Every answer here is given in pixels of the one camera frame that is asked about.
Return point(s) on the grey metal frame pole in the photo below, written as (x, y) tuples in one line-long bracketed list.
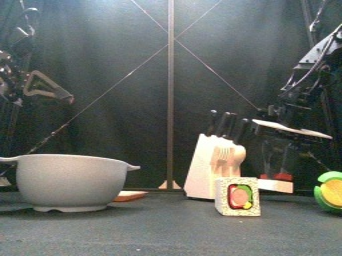
[(170, 100)]

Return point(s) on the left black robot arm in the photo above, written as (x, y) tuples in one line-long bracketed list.
[(14, 40)]

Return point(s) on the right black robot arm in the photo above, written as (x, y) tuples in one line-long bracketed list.
[(325, 46)]

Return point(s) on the white toy knife block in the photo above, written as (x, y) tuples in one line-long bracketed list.
[(202, 173)]

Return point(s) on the speckled maki sushi toy block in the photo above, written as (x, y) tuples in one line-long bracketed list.
[(238, 196)]

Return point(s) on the grey mixing bowl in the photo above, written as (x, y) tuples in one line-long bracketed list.
[(67, 181)]

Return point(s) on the green and yellow toy food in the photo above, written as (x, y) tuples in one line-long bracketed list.
[(330, 193)]

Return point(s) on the black cloth backdrop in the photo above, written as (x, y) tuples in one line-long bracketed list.
[(102, 50)]

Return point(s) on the pale wooden toy fork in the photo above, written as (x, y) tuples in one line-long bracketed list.
[(224, 156)]

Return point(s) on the white foam block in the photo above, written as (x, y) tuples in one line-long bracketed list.
[(274, 186)]

